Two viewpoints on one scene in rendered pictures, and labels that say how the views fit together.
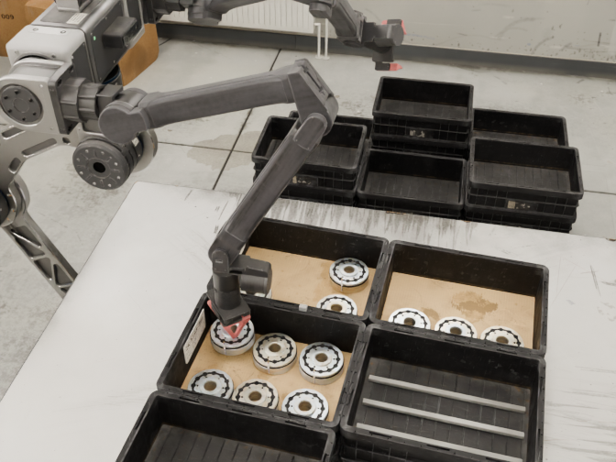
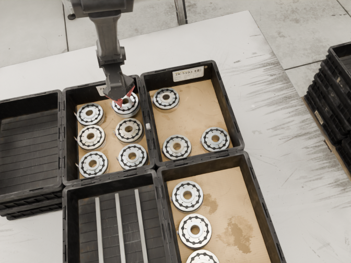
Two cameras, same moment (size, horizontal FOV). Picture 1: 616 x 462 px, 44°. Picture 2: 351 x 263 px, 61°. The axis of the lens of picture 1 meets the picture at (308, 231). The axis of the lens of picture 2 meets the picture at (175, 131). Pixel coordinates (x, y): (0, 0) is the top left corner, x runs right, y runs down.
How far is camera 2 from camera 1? 1.31 m
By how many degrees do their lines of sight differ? 46
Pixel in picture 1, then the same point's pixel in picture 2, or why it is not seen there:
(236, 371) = (112, 120)
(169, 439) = not seen: hidden behind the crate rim
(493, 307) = (245, 250)
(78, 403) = (93, 73)
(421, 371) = (157, 219)
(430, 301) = (225, 201)
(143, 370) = not seen: hidden behind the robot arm
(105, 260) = (182, 32)
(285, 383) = (114, 147)
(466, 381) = (162, 253)
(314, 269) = (211, 120)
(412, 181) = not seen: outside the picture
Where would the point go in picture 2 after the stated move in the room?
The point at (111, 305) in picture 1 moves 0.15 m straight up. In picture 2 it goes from (154, 51) to (151, 27)
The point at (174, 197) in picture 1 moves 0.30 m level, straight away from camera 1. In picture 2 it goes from (248, 31) to (287, 4)
